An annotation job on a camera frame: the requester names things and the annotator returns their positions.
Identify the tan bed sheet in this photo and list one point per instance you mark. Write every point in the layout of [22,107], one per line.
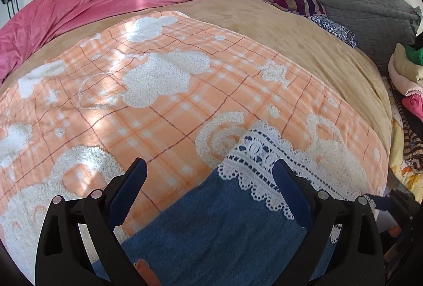
[348,72]

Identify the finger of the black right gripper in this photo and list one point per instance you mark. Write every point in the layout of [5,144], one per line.
[379,203]

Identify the blue floral pillow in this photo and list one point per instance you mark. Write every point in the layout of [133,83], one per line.
[338,30]

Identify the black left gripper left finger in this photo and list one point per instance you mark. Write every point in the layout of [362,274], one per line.
[122,192]

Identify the pile of colourful clothes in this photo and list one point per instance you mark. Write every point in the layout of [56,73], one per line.
[404,86]

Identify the blue denim lace-trimmed pants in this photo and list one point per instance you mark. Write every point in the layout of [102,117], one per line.
[236,228]

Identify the person's right hand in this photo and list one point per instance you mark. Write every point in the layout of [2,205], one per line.
[389,237]

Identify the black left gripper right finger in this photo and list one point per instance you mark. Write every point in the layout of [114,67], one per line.
[298,193]

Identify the person's left hand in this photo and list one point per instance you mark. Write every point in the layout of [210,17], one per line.
[147,273]

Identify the orange bear plush blanket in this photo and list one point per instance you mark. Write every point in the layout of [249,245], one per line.
[73,123]

